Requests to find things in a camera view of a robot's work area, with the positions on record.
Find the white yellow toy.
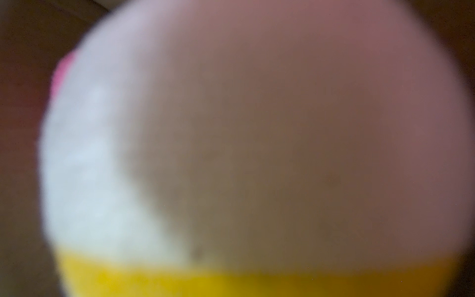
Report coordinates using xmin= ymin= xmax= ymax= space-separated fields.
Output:
xmin=39 ymin=1 xmax=475 ymax=297

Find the brown cardboard express box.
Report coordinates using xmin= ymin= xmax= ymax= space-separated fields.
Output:
xmin=1 ymin=1 xmax=106 ymax=297

